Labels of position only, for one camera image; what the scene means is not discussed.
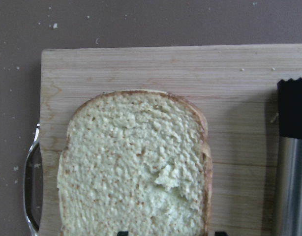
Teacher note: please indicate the steel muddler black tip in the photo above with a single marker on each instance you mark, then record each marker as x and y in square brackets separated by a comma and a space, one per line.
[288, 193]

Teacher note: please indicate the bread slice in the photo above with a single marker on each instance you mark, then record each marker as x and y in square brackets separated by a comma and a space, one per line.
[136, 161]

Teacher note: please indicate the wooden cutting board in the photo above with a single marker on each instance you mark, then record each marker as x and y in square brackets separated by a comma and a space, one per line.
[235, 88]

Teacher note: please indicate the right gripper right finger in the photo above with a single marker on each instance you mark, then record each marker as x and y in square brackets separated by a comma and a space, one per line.
[220, 233]

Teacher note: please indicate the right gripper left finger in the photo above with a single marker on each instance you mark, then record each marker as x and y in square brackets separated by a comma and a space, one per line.
[123, 233]

